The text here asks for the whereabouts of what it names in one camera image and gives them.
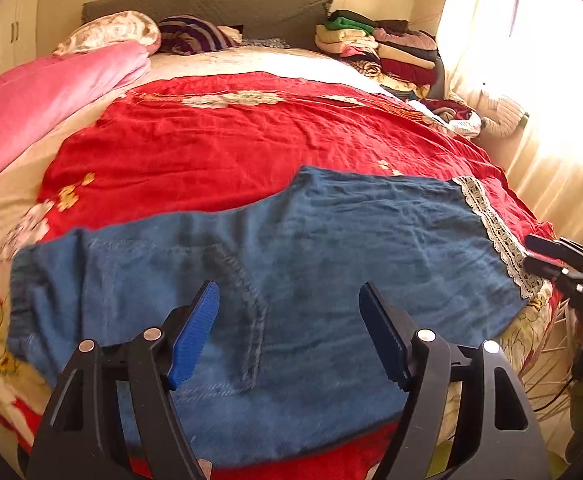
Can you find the floral pillow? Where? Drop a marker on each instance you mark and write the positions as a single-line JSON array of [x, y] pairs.
[[112, 29]]

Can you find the grey headboard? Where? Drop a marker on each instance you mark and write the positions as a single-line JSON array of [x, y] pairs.
[[293, 21]]

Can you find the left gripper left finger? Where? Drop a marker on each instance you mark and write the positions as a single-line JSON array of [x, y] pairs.
[[80, 435]]

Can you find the red floral bedspread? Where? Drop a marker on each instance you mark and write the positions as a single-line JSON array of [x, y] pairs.
[[211, 143]]

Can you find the blue denim pants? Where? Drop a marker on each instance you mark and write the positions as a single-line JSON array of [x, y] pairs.
[[288, 366]]

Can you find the purple striped pillow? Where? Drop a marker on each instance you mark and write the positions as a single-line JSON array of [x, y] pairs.
[[188, 35]]

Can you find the cream curtain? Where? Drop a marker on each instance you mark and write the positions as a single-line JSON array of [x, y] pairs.
[[530, 51]]

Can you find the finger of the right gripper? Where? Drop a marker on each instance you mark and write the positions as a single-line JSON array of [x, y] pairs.
[[546, 267], [546, 246]]

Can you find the pink quilt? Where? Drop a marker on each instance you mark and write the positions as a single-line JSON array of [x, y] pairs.
[[36, 96]]

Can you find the cream bed sheet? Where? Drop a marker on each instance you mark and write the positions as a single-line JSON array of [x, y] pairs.
[[20, 180]]

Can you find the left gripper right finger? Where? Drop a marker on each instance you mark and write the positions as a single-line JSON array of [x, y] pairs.
[[497, 435]]

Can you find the stack of folded clothes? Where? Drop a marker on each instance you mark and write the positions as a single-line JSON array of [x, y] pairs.
[[405, 61]]

